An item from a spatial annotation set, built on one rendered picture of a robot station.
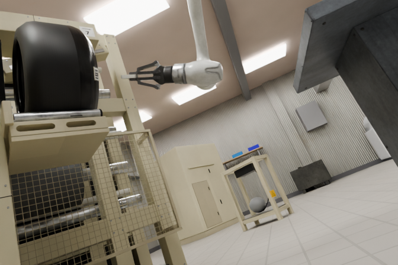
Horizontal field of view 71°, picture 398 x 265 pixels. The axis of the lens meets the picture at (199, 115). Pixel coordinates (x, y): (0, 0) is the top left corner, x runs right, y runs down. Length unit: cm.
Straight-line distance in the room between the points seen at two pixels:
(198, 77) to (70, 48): 57
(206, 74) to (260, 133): 813
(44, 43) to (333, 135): 870
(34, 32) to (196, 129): 851
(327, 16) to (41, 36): 109
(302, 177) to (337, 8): 758
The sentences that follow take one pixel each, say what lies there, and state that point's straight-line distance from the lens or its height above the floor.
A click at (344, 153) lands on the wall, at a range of 934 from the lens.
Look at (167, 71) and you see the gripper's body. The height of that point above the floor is 91.
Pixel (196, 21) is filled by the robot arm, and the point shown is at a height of 109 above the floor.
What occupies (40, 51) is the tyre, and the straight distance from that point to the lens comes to 132.
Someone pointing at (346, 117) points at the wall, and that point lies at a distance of 957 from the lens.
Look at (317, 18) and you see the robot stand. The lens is 72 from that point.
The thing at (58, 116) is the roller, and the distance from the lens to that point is 129.
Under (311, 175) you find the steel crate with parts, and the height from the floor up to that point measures 37.
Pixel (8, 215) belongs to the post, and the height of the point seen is 55.
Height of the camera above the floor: 30
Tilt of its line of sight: 20 degrees up
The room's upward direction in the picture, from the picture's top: 22 degrees counter-clockwise
